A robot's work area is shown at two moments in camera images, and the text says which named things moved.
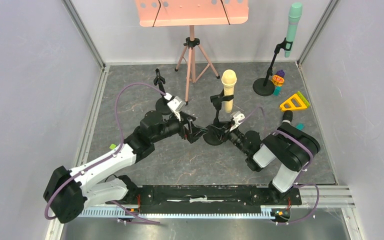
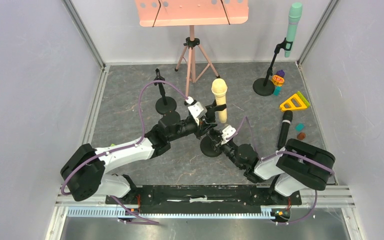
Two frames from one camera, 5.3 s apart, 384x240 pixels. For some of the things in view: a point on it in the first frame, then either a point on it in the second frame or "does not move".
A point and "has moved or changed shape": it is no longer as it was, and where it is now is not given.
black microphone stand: (265, 87) does not move
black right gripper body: (234, 135) to (227, 148)
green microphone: (295, 10) does not move
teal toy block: (277, 89) does not move
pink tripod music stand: (189, 13) does not move
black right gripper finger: (219, 135) to (215, 145)
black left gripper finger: (191, 119) to (211, 125)
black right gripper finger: (221, 124) to (215, 134)
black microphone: (287, 118) does not move
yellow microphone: (228, 79) to (219, 89)
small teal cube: (300, 126) does not move
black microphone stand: (214, 133) has moved or changed shape
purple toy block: (281, 73) does not move
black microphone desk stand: (161, 104) does not move
